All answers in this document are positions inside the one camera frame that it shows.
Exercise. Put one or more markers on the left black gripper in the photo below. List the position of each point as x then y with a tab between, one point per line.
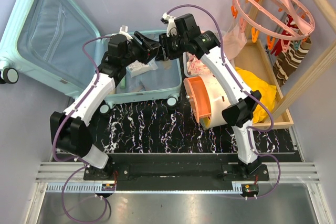
147	54

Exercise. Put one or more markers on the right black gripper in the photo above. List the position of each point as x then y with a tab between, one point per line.
164	53

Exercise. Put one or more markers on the cream pink-print cloth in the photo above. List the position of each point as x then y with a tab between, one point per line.
195	67

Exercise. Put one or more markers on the white round drum box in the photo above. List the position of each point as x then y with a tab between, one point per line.
207	99

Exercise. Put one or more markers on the light blue hard-shell suitcase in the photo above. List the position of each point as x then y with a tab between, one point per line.
55	43

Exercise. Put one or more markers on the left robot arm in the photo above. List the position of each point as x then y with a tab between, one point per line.
69	129

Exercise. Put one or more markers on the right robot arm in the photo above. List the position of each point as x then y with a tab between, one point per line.
243	100

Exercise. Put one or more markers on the white toiletry pack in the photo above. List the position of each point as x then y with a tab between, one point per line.
136	68

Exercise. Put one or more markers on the white perforated plastic basket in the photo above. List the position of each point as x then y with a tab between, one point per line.
185	60

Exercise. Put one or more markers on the pale green tube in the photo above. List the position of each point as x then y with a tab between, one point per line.
123	83

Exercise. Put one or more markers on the black marble pattern mat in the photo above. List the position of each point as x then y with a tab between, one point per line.
153	127

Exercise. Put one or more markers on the translucent pink plastic bag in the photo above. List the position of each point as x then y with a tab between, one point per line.
234	40

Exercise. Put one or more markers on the wooden tray base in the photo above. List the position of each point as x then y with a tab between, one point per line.
253	58

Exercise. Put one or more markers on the yellow cloth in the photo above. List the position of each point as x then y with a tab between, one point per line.
268	93

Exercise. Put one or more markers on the red cloth item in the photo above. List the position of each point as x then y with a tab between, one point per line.
277	49

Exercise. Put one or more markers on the pink round clip hanger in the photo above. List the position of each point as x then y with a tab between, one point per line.
278	19

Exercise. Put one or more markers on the brown striped cloth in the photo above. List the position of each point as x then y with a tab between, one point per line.
288	62

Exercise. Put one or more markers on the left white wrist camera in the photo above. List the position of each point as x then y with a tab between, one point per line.
124	31

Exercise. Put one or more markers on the wooden hanger rack frame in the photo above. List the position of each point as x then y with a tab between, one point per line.
320	57

